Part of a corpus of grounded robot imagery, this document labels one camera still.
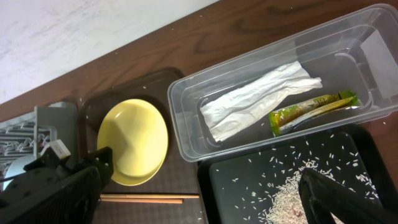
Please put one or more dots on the black rectangular tray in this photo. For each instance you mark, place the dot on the black rectangular tray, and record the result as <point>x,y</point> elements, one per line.
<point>212,181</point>

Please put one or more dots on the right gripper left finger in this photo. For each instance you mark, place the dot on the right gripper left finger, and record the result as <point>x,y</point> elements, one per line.
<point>61,211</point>

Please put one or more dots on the green snack wrapper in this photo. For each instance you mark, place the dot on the green snack wrapper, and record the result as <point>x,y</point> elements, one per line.
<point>285,120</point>

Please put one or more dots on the grey plastic dish rack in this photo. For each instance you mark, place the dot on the grey plastic dish rack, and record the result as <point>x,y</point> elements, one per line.
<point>26,135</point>

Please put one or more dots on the pile of rice waste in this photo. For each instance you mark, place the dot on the pile of rice waste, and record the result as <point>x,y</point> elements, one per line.
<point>265,186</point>

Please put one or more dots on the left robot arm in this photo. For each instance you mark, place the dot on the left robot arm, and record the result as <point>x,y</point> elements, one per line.
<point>52,176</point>

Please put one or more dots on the clear plastic bin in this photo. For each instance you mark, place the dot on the clear plastic bin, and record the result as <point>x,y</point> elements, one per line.
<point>356,52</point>

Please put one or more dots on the wooden chopstick lower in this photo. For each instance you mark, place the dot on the wooden chopstick lower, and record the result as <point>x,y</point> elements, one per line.
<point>144,200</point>

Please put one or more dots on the yellow round plate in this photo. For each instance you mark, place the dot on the yellow round plate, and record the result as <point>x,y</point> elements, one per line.
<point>137,133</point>

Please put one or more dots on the light blue bowl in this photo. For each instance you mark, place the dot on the light blue bowl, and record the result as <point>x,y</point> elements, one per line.
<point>17,167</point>

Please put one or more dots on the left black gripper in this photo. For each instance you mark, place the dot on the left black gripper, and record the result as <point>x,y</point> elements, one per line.
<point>102,160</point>

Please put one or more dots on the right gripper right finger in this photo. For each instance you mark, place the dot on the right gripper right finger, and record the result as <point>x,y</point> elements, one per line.
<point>324,199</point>

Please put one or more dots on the white paper napkin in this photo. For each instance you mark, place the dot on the white paper napkin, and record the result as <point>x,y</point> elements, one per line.
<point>241,108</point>

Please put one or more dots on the dark brown serving tray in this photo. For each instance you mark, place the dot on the dark brown serving tray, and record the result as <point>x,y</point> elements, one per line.
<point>176,176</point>

